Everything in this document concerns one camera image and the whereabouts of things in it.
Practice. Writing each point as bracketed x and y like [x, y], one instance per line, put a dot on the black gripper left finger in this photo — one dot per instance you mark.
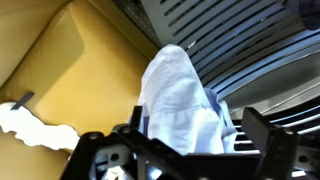
[87, 150]

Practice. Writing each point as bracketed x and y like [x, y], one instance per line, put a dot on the light blue shirt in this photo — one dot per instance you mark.
[176, 103]

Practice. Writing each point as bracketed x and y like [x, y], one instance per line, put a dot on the dark tape strip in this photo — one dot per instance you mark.
[22, 100]

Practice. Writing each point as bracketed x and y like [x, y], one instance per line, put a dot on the white crumpled cloth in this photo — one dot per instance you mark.
[36, 131]

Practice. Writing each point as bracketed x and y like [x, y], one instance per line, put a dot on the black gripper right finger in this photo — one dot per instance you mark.
[263, 130]

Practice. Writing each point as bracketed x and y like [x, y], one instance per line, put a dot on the tan leather sofa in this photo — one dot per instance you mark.
[83, 83]

